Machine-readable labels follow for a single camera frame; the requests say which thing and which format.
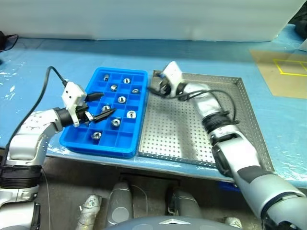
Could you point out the perforated metal tray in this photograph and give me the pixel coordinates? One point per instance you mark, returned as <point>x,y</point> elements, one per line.
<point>168,129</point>

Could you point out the brown cardboard sheet yellow tape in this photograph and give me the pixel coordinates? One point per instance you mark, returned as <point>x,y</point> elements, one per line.
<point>268,79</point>

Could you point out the grey rounded leg shell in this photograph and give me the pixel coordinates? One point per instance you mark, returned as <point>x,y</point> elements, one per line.
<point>184,203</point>
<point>120,203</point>

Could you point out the white foam backdrop board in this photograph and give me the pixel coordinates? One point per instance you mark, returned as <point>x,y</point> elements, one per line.
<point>144,16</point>

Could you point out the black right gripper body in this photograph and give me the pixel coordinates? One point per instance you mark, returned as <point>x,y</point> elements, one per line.
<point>166,88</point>

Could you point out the blue compartment tray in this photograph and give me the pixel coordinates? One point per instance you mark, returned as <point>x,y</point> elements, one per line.
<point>108,141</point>

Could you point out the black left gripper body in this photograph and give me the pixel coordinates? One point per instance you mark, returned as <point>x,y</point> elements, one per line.
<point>82,115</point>

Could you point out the white upright panel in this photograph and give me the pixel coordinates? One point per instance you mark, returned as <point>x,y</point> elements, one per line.
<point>304,45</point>

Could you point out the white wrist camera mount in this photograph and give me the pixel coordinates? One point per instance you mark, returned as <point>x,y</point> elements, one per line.
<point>173,72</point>
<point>72,93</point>

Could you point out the white speckled rounded foot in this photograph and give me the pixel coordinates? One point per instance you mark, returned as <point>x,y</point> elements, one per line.
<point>233,222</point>
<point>88,210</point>

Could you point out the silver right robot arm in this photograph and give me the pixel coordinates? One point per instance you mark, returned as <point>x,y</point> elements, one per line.
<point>251,177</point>

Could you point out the black bag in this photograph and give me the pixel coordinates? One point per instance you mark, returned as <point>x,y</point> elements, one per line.
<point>301,28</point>

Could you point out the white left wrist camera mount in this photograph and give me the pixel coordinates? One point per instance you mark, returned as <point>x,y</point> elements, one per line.
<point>72,93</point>

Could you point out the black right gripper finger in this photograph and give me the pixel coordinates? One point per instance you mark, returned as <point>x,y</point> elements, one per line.
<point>154,91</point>
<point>160,76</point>

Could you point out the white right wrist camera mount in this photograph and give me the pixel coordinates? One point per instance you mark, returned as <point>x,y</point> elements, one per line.
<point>173,72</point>

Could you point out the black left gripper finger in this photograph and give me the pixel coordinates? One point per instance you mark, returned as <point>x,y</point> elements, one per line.
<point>104,114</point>
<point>94,96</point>

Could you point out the grey rounded robot torso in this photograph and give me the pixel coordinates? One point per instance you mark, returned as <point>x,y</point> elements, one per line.
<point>165,222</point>

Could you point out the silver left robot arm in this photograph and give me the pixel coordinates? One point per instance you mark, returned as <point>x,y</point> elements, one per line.
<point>26,143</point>

